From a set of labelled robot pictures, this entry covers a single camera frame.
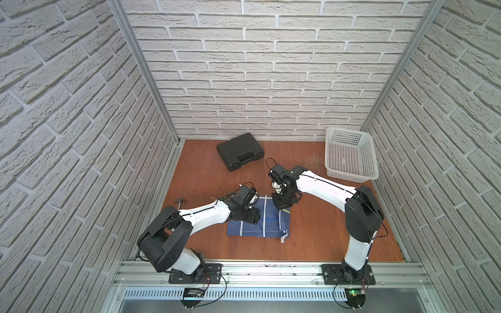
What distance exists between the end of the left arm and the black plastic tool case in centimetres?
32

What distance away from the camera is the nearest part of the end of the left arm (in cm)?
64

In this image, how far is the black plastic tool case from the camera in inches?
A: 41.6
